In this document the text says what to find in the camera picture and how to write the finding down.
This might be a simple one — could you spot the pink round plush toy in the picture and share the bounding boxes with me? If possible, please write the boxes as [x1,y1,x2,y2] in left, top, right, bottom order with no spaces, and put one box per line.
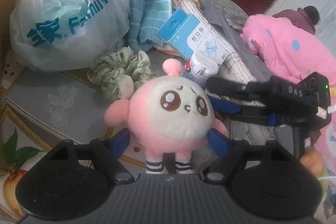
[104,59,229,174]

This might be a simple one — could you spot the blue white bandage box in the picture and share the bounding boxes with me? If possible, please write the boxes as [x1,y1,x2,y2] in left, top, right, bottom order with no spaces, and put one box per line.
[157,8,228,65]

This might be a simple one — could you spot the light blue towel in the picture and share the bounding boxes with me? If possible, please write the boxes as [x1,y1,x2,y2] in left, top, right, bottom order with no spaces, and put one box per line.
[127,0,173,53]

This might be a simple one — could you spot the person's right hand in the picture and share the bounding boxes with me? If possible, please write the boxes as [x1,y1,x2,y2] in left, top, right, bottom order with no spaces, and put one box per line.
[299,148,323,178]

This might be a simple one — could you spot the pink quilt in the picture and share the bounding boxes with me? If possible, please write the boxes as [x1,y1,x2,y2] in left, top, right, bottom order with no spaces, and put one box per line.
[241,14,335,175]

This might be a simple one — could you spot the strawberry tissue pack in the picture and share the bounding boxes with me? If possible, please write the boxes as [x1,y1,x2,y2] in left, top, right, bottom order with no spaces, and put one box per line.
[181,51,219,88]

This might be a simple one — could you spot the green floral scrunchie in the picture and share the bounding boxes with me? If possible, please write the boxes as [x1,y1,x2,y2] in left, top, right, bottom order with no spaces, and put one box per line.
[87,47,159,101]

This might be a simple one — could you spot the person in purple coat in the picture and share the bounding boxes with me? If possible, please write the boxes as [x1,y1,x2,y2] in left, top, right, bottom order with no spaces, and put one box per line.
[273,6,320,35]

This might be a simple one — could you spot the white FamilyMart plastic bag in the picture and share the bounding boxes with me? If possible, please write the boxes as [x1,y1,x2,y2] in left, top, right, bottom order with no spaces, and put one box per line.
[10,0,131,72]

